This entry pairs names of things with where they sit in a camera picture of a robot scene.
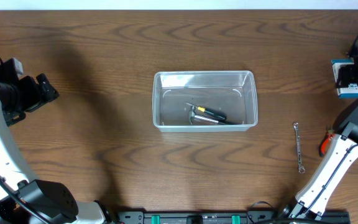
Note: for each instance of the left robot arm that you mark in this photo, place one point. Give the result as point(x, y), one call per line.
point(24, 198)

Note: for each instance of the blue white cardboard box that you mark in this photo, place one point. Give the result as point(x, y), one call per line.
point(351, 91)

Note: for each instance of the small steel claw hammer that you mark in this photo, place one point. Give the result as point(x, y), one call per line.
point(195, 115)

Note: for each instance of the clear plastic storage container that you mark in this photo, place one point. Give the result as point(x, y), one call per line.
point(230, 92)

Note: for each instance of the silver ring wrench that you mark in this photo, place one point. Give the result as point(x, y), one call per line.
point(301, 168)

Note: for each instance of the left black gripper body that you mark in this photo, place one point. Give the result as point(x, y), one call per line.
point(30, 93)

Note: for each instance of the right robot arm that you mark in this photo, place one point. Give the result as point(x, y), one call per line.
point(311, 201)

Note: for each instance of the yellow black screwdriver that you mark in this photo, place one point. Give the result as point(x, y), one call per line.
point(210, 112)

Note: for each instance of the red handled pliers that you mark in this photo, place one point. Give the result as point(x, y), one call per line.
point(326, 140)

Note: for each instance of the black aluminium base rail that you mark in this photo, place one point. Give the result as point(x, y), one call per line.
point(251, 217)

